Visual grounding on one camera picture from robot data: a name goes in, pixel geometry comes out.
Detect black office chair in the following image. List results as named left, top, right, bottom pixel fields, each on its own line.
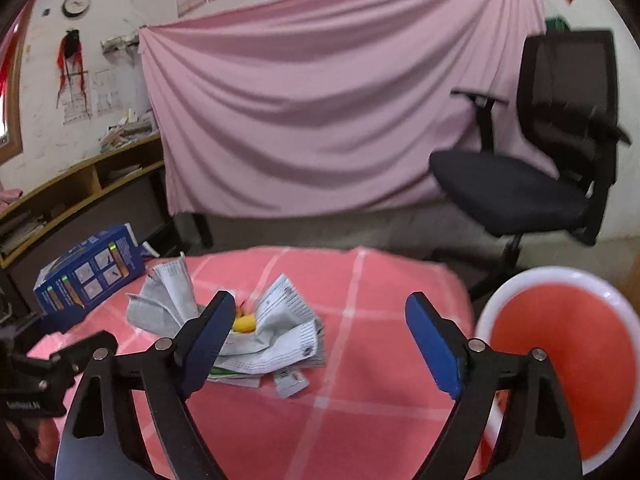
left=430, top=28, right=631, bottom=301

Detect red white trash bin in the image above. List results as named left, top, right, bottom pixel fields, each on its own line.
left=475, top=266, right=639, bottom=474

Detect wooden shelf unit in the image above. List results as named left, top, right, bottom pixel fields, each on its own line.
left=1, top=133, right=164, bottom=269

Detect printed paper sheets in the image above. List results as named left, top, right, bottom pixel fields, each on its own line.
left=126, top=257, right=326, bottom=399

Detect round wall clock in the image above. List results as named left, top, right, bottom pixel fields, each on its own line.
left=62, top=0, right=91, bottom=18

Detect pink hanging sheet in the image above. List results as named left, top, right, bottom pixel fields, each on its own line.
left=140, top=0, right=546, bottom=219

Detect blue cardboard box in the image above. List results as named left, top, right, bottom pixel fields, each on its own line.
left=34, top=223, right=144, bottom=335

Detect red tassel wall ornament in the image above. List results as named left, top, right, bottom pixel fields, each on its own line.
left=56, top=28, right=88, bottom=110

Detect stack of books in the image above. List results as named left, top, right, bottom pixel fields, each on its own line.
left=100, top=108, right=158, bottom=153

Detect yellow small wrapper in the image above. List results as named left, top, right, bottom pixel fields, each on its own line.
left=232, top=313, right=257, bottom=334

